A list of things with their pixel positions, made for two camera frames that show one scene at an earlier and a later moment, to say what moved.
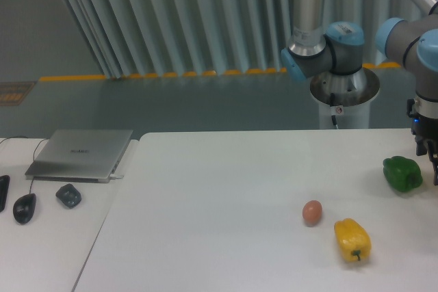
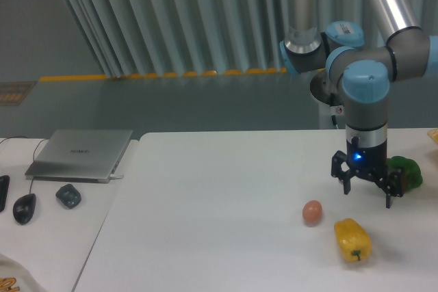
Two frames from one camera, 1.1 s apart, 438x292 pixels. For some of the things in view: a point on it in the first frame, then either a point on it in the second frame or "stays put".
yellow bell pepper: x=354 y=242 stays put
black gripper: x=426 y=130 → x=370 y=161
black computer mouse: x=24 y=208 stays put
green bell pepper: x=401 y=174 stays put
